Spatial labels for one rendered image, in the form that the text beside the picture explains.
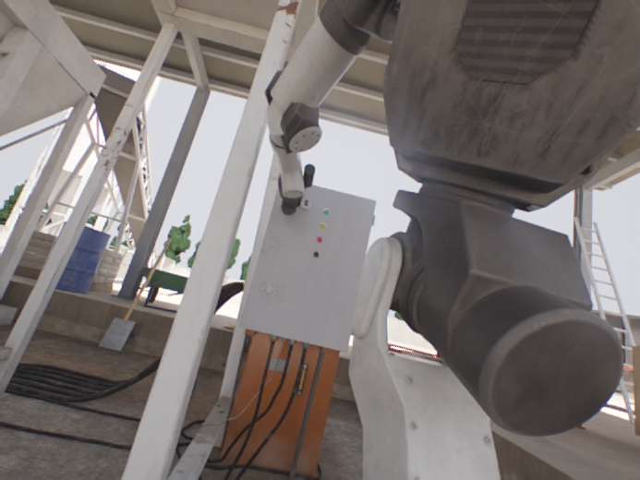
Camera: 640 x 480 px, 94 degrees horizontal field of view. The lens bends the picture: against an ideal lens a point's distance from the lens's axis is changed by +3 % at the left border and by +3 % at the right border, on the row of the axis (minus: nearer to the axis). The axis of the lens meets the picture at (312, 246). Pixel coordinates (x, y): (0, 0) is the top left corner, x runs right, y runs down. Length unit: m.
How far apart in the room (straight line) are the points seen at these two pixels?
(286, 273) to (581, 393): 0.93
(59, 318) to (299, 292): 3.31
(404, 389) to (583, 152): 0.27
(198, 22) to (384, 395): 2.43
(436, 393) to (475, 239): 0.18
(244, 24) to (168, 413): 2.28
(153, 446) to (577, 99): 0.76
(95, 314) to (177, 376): 3.26
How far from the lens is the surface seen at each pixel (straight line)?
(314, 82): 0.60
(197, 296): 0.72
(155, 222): 5.87
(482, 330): 0.28
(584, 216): 8.03
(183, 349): 0.71
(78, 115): 4.41
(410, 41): 0.34
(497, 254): 0.32
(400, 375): 0.38
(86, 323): 3.98
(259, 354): 1.64
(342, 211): 1.20
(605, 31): 0.32
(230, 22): 2.51
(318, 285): 1.12
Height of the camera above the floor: 0.74
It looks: 13 degrees up
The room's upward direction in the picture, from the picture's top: 13 degrees clockwise
